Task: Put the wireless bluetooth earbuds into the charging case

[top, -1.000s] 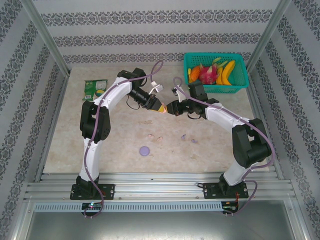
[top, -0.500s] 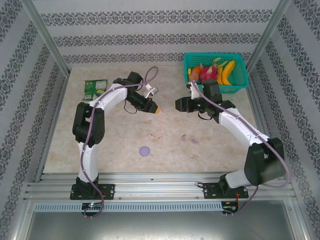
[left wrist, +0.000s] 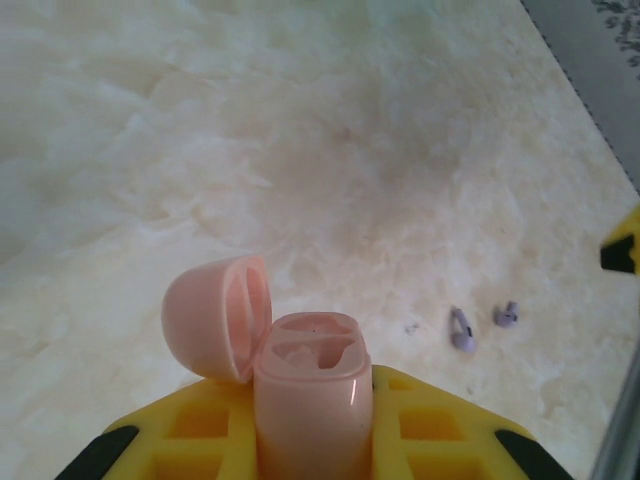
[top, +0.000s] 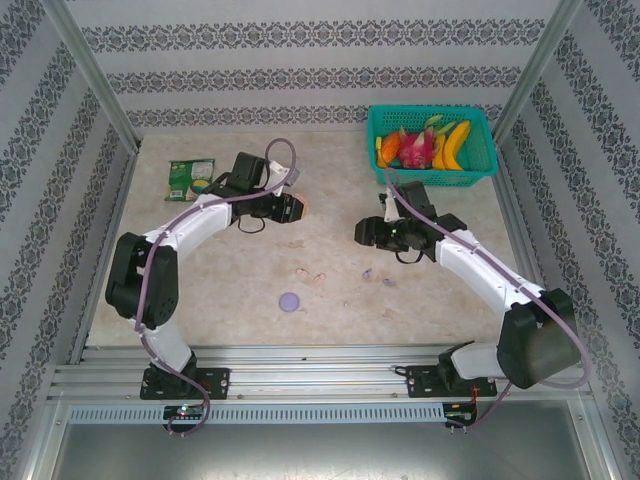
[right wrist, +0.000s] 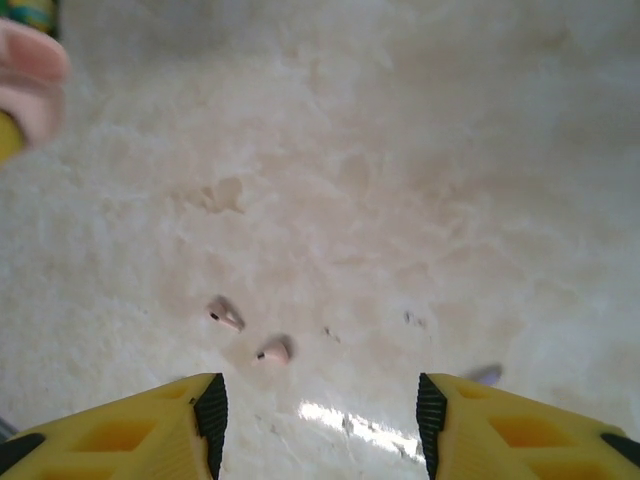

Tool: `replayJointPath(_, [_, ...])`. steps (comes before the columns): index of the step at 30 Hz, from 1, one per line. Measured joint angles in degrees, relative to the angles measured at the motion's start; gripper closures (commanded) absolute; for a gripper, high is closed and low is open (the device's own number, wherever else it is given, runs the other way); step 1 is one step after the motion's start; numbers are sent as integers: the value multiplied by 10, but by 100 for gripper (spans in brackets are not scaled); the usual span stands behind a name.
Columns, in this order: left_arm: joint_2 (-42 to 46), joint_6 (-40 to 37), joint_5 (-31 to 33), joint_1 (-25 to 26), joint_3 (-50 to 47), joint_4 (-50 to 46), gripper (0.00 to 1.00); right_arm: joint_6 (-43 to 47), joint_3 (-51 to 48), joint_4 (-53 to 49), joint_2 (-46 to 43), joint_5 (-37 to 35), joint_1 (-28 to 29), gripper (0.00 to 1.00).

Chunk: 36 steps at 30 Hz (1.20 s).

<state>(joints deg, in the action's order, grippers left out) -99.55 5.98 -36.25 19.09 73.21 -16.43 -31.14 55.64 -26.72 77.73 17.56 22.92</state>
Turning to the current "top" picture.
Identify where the purple round charging case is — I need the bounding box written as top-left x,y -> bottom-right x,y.
278,291 -> 307,314

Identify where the green snack bag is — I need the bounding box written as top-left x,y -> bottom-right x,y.
164,158 -> 217,203

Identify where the yellow orange fruit slice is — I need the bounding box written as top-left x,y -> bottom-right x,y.
374,135 -> 396,169

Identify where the pink dragon fruit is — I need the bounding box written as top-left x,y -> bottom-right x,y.
397,127 -> 444,169

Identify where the orange toy fruit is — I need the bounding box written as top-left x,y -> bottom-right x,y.
381,130 -> 402,161

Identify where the yellow banana bunch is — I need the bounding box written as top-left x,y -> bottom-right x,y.
432,119 -> 473,172

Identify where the teal plastic basket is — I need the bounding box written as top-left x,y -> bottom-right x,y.
367,103 -> 498,188

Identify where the small circuit board green light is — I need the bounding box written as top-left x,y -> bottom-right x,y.
163,404 -> 206,420

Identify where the grey metal shelf panel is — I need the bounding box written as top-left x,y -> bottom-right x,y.
29,422 -> 616,480

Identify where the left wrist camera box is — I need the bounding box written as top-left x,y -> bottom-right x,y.
267,159 -> 302,187

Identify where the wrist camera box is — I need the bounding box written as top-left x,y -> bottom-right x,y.
267,159 -> 302,187
378,192 -> 401,222

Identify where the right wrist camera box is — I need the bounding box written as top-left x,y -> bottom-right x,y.
378,192 -> 401,222

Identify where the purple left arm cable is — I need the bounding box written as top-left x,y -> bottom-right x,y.
134,137 -> 300,439

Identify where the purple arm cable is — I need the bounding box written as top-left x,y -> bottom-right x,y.
382,167 -> 591,437
134,137 -> 300,439

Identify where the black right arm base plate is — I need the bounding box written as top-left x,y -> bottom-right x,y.
404,363 -> 499,400

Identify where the aluminium base rail beam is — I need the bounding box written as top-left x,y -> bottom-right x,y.
47,343 -> 594,402

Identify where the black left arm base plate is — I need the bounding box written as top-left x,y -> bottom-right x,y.
139,367 -> 232,401

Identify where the aluminium frame post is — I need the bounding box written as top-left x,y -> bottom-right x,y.
492,0 -> 586,144
42,0 -> 142,151

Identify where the grey slotted cable duct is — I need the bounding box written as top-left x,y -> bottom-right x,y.
67,404 -> 446,425

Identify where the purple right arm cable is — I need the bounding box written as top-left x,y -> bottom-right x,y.
382,167 -> 591,437

